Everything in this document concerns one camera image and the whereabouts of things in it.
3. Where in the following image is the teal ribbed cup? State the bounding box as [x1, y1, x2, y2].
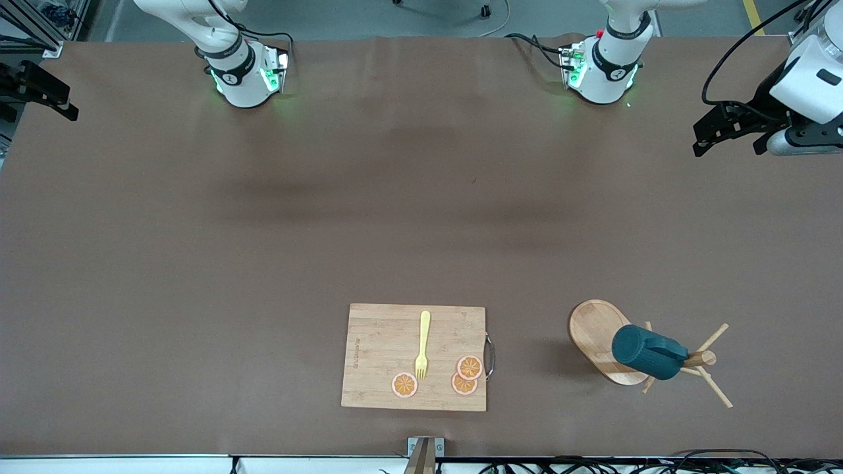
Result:
[611, 324, 690, 381]

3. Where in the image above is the wooden mug tree rack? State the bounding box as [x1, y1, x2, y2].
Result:
[568, 300, 733, 409]

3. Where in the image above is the brown table cover mat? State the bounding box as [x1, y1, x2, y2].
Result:
[0, 34, 843, 460]

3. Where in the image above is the yellow plastic fork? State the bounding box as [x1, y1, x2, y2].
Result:
[414, 311, 432, 381]

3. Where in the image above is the bamboo cutting board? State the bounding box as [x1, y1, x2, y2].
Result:
[341, 303, 495, 413]

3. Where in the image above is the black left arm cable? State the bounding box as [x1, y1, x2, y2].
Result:
[701, 0, 814, 122]

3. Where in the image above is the aluminium profile frame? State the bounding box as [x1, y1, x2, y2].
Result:
[0, 0, 99, 59]

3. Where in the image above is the black base cable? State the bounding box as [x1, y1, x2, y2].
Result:
[207, 0, 295, 63]
[504, 32, 574, 70]

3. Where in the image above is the white floor cable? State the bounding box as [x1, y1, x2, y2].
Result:
[477, 0, 511, 38]

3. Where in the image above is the white table edge rail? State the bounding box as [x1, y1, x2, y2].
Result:
[0, 454, 843, 474]

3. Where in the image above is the black floor cable bundle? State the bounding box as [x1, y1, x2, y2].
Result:
[477, 450, 843, 474]

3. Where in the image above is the metal table edge bracket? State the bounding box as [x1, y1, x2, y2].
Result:
[403, 436, 446, 474]

